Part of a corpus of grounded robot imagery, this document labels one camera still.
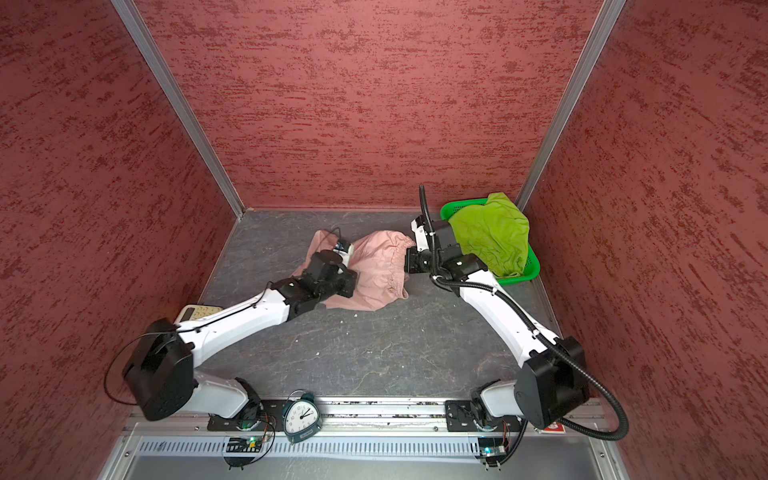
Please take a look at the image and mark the pink shorts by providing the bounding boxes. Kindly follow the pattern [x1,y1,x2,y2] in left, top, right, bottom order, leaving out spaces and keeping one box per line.
[324,230,415,311]

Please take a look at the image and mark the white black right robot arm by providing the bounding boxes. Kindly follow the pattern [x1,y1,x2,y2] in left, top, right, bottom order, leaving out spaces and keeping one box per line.
[405,215,589,429]

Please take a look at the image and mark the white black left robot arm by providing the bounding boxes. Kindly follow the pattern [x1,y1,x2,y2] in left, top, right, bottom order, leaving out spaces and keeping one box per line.
[122,249,358,430]

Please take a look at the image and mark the lime green shorts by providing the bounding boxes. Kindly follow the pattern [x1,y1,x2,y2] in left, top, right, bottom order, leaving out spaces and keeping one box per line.
[448,191,532,278]

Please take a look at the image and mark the green plastic basket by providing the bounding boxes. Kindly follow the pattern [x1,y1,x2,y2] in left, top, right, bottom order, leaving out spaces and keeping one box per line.
[439,197,541,286]

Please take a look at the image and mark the teal alarm clock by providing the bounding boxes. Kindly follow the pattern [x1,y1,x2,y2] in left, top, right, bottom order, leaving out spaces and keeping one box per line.
[282,390,323,444]

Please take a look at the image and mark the beige calculator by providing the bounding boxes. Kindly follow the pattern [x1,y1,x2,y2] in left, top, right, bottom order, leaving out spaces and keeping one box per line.
[175,304,222,324]

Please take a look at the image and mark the left controller board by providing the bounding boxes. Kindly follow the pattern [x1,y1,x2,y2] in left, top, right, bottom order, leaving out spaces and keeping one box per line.
[223,437,263,469]

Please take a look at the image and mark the controller board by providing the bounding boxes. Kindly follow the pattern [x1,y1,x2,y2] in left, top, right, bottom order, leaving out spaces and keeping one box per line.
[223,437,263,469]
[477,437,508,469]

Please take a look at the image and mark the right controller board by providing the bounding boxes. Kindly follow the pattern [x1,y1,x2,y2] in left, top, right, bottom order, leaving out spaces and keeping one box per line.
[477,437,508,469]

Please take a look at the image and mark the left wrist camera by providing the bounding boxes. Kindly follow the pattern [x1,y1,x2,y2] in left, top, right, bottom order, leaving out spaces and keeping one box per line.
[333,238,353,255]

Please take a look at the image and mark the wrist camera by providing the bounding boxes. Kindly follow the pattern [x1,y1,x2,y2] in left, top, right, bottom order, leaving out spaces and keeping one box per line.
[411,215,432,252]
[333,238,353,255]

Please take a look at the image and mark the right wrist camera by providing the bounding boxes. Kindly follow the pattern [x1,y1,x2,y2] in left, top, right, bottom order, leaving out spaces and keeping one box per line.
[411,215,432,252]

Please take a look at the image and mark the black corrugated cable conduit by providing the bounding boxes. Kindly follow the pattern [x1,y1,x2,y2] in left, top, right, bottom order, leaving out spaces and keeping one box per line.
[418,184,630,442]

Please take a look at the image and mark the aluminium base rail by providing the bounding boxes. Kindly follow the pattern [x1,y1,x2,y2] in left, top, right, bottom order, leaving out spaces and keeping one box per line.
[119,395,607,439]

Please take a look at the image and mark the right aluminium corner post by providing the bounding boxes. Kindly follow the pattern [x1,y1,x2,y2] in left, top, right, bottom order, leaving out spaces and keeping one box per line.
[516,0,626,210]

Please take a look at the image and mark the aluminium corner post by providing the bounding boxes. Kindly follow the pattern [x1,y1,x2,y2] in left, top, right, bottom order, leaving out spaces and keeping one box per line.
[111,0,247,220]
[516,0,626,210]

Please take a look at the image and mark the left aluminium corner post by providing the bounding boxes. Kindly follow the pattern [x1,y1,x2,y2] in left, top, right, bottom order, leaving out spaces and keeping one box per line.
[111,0,247,220]

